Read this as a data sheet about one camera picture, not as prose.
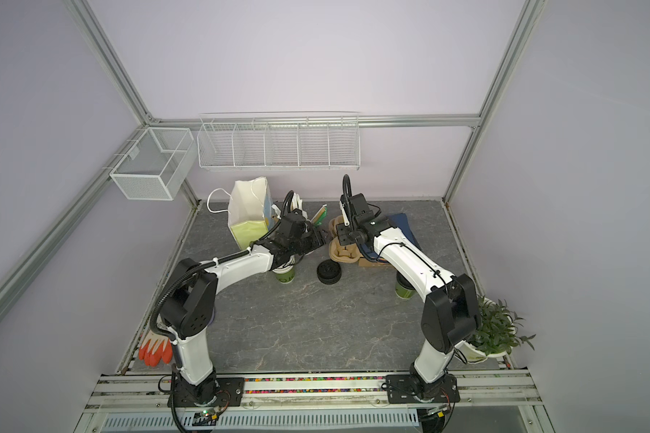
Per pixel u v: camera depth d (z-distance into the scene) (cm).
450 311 45
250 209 101
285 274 89
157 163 96
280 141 99
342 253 96
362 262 94
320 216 93
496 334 67
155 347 81
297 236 76
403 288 83
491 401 73
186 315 49
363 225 62
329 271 94
